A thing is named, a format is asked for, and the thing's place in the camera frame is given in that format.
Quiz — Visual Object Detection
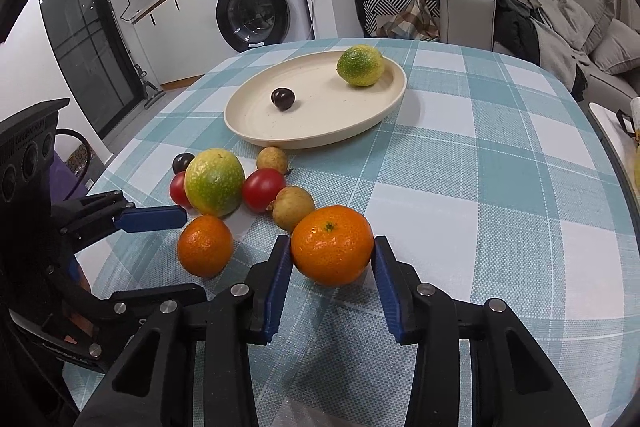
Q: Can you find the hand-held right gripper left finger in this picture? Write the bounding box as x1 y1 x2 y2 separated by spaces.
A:
75 234 293 427

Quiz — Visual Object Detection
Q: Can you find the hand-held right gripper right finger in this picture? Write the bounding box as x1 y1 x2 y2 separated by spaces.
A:
372 235 593 427

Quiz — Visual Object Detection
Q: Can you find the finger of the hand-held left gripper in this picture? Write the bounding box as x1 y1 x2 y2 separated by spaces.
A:
45 269 208 360
52 189 188 253

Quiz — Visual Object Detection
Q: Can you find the red tomato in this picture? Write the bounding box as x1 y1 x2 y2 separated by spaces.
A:
242 168 287 214
169 172 193 210

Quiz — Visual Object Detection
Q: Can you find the orange mandarin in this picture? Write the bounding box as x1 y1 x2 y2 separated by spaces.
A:
177 214 234 278
290 205 375 287

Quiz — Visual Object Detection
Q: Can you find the green yellow citrus fruit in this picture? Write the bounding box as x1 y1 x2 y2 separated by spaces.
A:
184 148 246 218
336 46 385 88

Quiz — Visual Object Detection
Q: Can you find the tan round fruit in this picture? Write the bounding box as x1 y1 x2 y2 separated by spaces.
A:
272 186 316 233
256 146 291 175

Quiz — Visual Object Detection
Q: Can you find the cream round plate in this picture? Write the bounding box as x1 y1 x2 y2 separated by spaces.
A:
223 51 407 150

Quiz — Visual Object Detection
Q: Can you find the purple bag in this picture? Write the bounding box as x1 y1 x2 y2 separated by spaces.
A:
50 147 81 202

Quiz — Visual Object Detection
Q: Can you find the patterned brown box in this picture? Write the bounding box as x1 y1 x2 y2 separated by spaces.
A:
67 147 92 180

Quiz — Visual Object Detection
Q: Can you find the grey floor mop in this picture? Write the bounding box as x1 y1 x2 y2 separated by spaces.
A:
132 64 166 109

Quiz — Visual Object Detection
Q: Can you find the dark glass door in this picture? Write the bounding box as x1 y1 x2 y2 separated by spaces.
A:
37 0 143 140

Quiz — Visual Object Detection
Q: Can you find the teal white checked tablecloth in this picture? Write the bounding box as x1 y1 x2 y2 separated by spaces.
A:
60 38 640 427

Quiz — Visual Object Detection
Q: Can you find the white kitchen counter cabinet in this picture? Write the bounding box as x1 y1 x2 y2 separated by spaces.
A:
132 0 221 90

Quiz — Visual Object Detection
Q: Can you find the plaid cloth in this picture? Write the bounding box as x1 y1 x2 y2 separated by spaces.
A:
375 0 441 42

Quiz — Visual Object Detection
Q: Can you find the black striped chair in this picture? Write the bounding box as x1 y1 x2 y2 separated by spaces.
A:
353 0 441 42

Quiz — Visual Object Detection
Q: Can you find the grey sofa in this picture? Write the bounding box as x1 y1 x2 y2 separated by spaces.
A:
437 0 640 118

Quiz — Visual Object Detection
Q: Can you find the dark clothes pile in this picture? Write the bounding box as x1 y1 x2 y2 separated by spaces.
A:
430 0 541 65

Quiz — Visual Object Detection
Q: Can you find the grey blanket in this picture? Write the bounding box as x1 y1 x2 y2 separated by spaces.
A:
530 0 588 92

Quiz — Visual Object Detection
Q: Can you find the grey cushion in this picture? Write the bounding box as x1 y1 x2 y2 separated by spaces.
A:
590 19 640 75
557 0 617 52

